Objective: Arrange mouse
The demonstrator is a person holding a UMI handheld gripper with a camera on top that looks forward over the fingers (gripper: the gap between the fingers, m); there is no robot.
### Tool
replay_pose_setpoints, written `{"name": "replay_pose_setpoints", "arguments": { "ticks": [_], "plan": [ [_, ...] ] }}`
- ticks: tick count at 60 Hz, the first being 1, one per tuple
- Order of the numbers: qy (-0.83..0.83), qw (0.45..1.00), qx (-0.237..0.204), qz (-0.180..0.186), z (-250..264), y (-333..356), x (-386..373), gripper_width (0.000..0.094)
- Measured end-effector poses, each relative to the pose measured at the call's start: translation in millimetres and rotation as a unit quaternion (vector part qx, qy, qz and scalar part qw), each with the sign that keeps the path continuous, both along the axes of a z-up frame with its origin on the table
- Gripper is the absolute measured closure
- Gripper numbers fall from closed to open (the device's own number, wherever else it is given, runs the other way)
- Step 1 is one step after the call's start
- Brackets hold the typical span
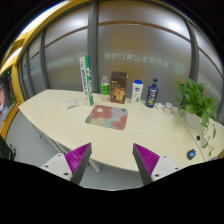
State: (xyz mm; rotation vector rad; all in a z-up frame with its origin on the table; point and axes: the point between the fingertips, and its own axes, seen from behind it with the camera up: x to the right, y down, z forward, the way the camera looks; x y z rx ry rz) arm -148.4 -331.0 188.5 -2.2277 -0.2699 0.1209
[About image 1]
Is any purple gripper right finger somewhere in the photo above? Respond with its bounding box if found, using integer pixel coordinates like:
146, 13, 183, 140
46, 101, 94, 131
132, 143, 181, 186

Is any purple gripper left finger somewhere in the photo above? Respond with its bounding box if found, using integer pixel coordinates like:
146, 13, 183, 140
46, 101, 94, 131
40, 142, 93, 186

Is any black blue computer mouse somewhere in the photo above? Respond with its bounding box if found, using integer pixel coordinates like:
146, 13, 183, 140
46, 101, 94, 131
187, 149, 196, 160

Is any floral mouse pad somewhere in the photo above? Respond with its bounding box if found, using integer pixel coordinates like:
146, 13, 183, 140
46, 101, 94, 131
85, 105, 128, 130

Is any white tissue wrapper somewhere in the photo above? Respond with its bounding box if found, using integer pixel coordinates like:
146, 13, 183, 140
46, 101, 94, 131
155, 103, 164, 111

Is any crumpled white plastic packet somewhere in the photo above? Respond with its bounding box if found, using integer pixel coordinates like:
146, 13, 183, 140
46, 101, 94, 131
65, 99, 79, 109

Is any small white jar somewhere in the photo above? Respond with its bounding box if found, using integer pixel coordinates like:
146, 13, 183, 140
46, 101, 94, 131
163, 102, 173, 114

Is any dark blue shampoo bottle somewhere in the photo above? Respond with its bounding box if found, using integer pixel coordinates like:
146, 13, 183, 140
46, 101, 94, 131
146, 78, 159, 108

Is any green potted plant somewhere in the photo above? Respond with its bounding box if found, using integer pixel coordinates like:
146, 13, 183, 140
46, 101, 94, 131
175, 78, 218, 156

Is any white lotion bottle blue cap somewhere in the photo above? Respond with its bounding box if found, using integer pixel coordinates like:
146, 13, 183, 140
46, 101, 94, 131
131, 80, 143, 105

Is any green label water bottle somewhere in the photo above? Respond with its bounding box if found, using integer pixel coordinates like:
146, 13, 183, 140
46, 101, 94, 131
101, 76, 109, 102

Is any brown carton box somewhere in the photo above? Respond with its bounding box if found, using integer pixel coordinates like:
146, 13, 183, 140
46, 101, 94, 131
110, 71, 127, 104

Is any white green shuttlecock tube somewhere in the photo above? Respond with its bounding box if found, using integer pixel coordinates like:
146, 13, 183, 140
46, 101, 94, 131
80, 56, 94, 106

